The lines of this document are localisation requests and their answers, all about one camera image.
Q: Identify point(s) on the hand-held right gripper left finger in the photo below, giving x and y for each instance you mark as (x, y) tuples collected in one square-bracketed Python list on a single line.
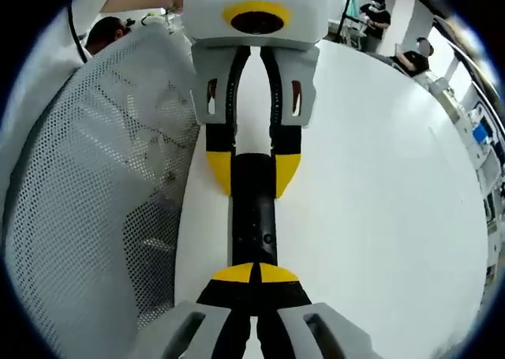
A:
[(221, 319)]

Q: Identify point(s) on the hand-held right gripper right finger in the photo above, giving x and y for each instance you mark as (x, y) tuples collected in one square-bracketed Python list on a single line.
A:
[(288, 319)]

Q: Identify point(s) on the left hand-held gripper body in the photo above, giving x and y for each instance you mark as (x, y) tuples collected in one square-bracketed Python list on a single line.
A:
[(300, 12)]

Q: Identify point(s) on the black remote control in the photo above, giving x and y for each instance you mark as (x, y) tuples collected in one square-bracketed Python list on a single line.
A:
[(254, 201)]

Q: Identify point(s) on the black tripod stand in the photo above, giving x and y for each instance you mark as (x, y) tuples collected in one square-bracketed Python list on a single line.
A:
[(347, 8)]

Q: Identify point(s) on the white mesh laundry basket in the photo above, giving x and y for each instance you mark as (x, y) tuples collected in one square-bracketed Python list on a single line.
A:
[(87, 185)]

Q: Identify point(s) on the person's own head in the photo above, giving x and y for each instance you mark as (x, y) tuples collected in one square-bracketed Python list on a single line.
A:
[(104, 33)]

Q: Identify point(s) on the blue box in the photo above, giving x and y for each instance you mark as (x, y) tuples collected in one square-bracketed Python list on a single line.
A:
[(482, 133)]

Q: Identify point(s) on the row of white desks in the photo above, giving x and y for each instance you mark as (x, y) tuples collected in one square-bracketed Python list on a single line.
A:
[(485, 169)]

